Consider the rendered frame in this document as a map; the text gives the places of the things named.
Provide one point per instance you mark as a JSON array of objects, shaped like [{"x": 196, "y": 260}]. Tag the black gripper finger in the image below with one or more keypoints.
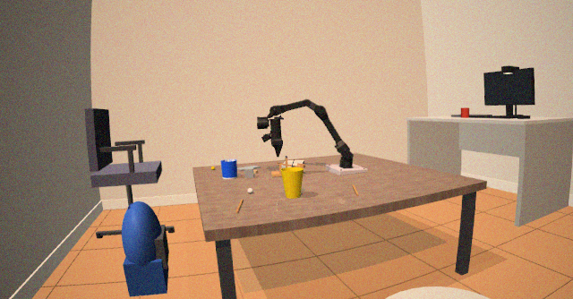
[{"x": 277, "y": 149}]

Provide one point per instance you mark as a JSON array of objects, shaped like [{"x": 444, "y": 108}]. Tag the yellow cup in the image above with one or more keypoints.
[{"x": 292, "y": 180}]

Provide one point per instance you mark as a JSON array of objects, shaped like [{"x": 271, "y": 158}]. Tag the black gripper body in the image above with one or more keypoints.
[{"x": 277, "y": 139}]

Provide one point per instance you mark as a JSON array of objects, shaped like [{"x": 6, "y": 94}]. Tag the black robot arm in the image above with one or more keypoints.
[{"x": 346, "y": 160}]

